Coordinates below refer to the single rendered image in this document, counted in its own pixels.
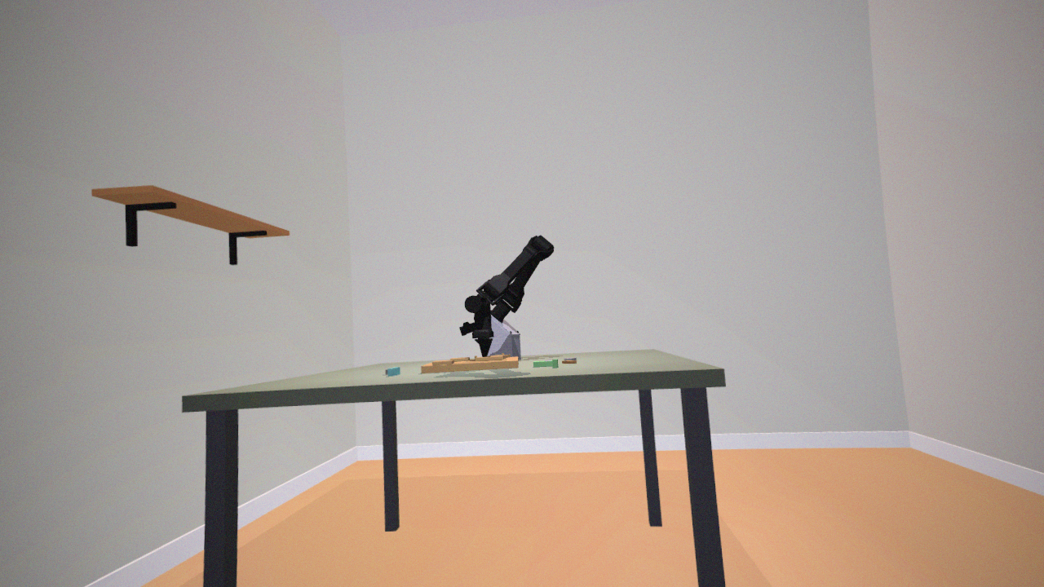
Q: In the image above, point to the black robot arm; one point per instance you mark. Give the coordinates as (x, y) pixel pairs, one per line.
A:
(500, 286)

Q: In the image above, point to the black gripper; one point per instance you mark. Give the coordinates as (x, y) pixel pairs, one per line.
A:
(485, 333)

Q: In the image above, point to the orange square puzzle board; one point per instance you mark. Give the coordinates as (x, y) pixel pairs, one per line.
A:
(465, 364)

